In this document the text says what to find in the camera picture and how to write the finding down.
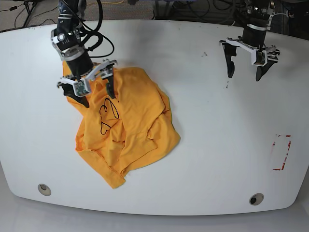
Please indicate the black tripod stand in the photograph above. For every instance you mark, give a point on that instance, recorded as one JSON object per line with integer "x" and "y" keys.
{"x": 29, "y": 6}

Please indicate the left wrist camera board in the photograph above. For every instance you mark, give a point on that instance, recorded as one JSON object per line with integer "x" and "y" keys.
{"x": 259, "y": 58}

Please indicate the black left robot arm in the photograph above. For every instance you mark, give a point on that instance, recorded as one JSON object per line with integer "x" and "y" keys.
{"x": 255, "y": 22}

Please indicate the red tape marker rectangle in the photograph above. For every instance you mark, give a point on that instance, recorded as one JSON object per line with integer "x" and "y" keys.
{"x": 279, "y": 152}

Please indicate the table grommet hole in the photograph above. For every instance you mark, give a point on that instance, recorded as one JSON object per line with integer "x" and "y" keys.
{"x": 256, "y": 199}
{"x": 44, "y": 189}

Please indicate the left table grommet hole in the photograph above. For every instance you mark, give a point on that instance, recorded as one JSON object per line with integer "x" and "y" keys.
{"x": 44, "y": 189}

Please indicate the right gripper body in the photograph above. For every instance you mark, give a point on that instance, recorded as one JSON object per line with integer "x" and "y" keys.
{"x": 73, "y": 43}

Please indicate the right table grommet hole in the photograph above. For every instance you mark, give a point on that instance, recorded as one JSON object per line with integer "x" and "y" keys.
{"x": 256, "y": 199}

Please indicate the orange yellow t-shirt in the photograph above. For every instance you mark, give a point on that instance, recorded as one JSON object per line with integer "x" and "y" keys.
{"x": 129, "y": 132}

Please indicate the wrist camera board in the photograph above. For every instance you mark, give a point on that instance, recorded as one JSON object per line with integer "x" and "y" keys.
{"x": 259, "y": 58}
{"x": 81, "y": 88}

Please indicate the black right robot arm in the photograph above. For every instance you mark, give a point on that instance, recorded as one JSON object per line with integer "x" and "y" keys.
{"x": 74, "y": 10}

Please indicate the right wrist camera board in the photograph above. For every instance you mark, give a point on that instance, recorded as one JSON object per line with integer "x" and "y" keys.
{"x": 81, "y": 88}

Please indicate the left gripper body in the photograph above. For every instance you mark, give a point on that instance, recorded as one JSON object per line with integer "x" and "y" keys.
{"x": 253, "y": 37}

